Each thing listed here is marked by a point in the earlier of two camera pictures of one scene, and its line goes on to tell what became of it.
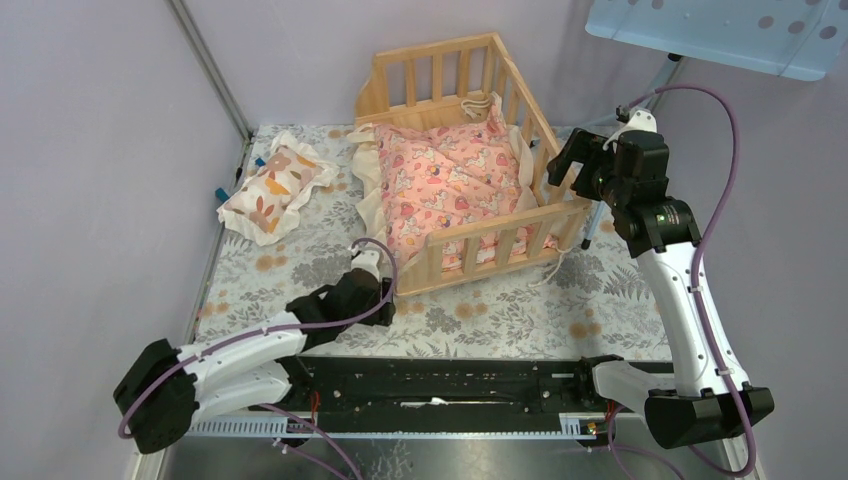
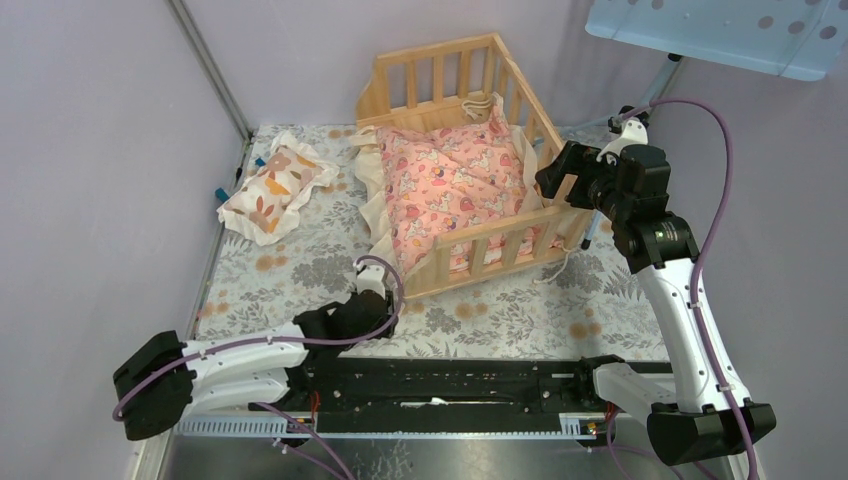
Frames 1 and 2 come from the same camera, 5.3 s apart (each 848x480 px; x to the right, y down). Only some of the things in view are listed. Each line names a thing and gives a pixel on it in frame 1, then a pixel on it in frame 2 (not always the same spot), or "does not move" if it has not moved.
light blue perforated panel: (800, 39) does not move
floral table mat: (592, 298) does not move
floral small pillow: (265, 206) does not move
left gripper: (382, 306) → (386, 323)
